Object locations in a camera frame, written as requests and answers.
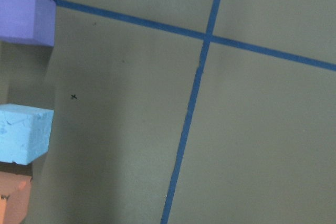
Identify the purple foam block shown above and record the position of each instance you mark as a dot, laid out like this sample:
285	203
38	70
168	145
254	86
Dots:
28	22

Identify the light blue foam block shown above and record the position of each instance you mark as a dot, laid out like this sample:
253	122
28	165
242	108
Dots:
25	133

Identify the orange foam block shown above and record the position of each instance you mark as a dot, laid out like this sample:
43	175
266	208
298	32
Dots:
15	193

